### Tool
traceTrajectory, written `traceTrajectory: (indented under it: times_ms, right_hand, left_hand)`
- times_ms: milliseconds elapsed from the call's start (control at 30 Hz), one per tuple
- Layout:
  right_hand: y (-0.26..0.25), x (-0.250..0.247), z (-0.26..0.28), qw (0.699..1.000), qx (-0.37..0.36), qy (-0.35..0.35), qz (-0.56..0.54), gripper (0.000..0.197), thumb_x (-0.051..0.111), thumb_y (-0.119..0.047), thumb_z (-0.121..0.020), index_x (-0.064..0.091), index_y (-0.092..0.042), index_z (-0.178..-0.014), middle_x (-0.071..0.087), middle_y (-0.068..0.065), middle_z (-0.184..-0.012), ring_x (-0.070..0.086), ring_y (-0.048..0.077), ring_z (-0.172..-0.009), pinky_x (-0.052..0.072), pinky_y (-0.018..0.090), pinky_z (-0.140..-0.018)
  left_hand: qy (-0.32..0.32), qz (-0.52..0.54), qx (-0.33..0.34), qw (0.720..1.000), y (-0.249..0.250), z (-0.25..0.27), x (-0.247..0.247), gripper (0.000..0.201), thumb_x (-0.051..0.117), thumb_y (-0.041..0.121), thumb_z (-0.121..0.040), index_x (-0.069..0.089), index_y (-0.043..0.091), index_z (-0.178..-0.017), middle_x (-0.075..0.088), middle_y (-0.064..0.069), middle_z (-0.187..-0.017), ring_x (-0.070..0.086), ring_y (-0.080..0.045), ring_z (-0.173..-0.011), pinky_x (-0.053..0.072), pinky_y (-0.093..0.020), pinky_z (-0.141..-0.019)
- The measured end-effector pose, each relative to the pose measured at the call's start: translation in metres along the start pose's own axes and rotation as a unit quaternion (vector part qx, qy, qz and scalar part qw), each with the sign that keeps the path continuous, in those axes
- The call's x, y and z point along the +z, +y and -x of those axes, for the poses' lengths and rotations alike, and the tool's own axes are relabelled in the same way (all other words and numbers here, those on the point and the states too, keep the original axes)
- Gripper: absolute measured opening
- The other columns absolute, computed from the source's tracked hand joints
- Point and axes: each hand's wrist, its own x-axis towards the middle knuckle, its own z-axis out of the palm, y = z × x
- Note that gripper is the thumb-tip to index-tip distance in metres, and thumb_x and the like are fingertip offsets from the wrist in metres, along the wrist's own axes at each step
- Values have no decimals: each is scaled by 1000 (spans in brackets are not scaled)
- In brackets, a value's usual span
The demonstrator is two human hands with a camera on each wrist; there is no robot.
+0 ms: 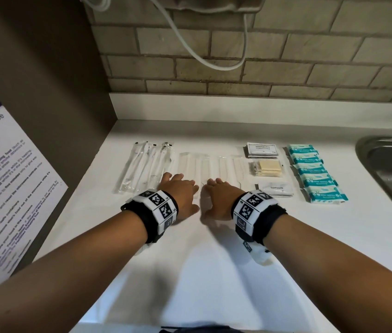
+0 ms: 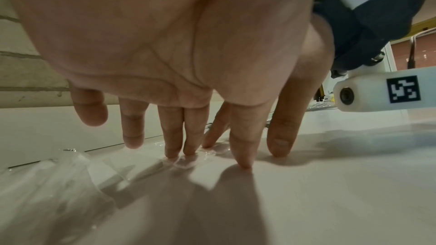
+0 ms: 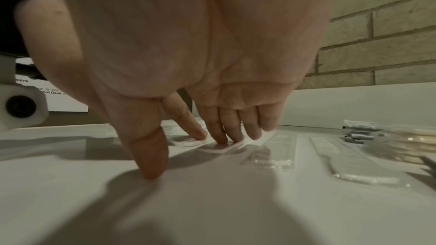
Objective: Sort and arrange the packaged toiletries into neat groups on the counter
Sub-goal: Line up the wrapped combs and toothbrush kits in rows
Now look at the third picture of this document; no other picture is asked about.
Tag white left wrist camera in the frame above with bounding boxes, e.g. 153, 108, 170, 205
0, 55, 51, 132

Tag white backsplash upstand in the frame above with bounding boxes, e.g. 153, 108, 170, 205
183, 82, 436, 129

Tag person's left hand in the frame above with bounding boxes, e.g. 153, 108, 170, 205
13, 0, 209, 142

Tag white printed paper sheet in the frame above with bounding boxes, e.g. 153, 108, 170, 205
15, 58, 90, 113

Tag person's right hand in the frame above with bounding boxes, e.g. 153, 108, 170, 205
60, 0, 344, 181

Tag beige soap bars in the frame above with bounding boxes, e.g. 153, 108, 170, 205
374, 127, 436, 165

